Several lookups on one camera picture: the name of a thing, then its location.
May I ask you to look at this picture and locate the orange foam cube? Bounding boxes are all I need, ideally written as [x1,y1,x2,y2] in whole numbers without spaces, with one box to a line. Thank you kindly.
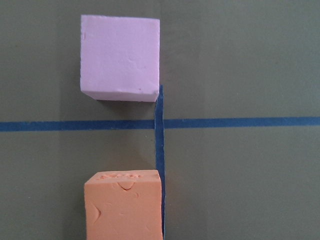
[84,169,163,240]

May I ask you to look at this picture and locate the pink foam cube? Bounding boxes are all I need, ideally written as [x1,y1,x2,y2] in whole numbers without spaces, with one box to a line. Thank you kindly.
[80,15,160,102]

